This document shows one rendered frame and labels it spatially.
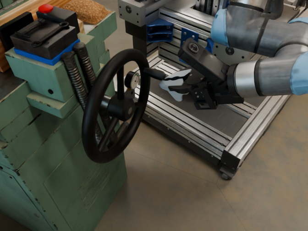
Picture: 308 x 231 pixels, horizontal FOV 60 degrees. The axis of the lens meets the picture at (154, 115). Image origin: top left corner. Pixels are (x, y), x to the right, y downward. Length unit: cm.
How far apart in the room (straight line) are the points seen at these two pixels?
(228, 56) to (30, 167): 74
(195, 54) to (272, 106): 110
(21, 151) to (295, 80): 61
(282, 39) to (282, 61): 8
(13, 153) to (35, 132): 7
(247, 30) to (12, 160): 60
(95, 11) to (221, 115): 93
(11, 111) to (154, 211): 93
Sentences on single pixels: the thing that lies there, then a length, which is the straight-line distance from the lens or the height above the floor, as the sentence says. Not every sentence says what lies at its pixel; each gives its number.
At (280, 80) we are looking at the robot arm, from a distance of 54.
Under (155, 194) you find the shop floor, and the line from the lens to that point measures 143.
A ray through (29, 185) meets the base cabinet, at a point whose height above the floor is 63.
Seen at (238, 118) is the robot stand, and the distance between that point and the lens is 152.
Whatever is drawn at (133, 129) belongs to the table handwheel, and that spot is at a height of 70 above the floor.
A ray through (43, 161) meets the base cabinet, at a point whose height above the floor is 66.
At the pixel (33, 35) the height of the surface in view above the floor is 100.
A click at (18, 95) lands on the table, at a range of 65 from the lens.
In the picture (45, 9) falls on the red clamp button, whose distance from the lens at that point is 63.
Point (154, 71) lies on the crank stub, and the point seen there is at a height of 87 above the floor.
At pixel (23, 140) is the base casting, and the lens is 71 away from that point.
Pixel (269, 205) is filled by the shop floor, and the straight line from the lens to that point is 152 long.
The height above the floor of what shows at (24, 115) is 83.
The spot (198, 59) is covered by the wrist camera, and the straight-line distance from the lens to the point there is 57.
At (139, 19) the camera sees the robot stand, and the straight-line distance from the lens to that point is 123.
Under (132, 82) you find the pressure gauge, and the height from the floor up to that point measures 66.
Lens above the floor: 128
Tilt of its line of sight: 47 degrees down
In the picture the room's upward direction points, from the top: straight up
